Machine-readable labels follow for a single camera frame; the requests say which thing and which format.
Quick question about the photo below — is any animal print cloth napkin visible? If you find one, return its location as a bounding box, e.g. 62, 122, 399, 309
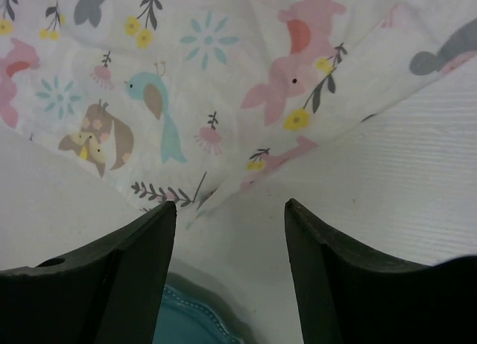
1, 0, 476, 218

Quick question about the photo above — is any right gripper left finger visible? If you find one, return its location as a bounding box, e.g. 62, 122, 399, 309
1, 202, 176, 343

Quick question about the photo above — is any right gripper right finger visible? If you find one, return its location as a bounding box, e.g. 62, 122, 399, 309
284, 199, 476, 343

